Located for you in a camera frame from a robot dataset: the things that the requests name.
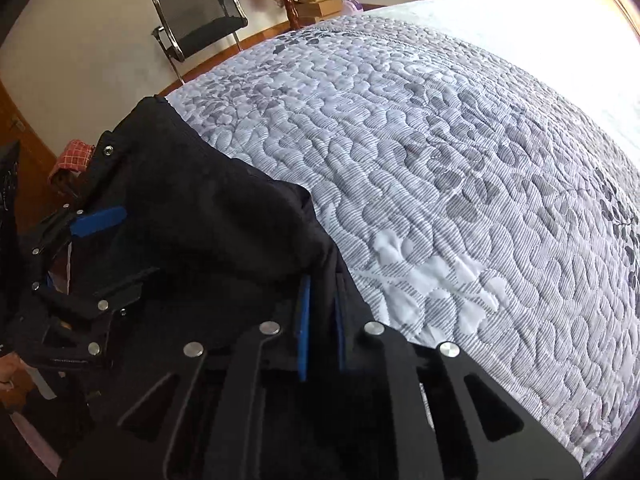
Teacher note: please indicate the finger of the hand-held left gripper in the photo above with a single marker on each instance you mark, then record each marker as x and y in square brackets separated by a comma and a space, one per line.
[97, 220]
[115, 292]

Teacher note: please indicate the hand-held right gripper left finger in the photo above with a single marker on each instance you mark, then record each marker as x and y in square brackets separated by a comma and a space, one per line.
[303, 330]

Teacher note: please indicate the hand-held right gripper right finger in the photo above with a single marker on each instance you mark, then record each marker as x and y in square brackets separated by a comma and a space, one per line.
[340, 330]

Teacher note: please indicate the black quilted jacket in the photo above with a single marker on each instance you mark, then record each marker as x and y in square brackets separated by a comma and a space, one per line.
[200, 220]

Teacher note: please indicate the person's left hand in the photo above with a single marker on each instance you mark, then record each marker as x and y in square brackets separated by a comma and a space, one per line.
[7, 372]

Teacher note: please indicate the red checked cloth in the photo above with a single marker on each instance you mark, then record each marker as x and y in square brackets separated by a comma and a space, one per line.
[75, 157]

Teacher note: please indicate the brown wooden door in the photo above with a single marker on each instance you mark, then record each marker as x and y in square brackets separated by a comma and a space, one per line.
[30, 160]

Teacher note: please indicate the grey leaf-print quilted bedspread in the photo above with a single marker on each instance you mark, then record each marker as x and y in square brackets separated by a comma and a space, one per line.
[450, 185]

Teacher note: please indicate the black mesh chrome chair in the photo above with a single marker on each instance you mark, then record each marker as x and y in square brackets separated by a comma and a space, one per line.
[200, 2]

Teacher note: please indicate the pale purple plastic item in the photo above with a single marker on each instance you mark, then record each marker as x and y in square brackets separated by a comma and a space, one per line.
[353, 5]

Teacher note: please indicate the light bed sheet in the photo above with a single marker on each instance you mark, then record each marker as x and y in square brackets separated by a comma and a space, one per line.
[550, 35]

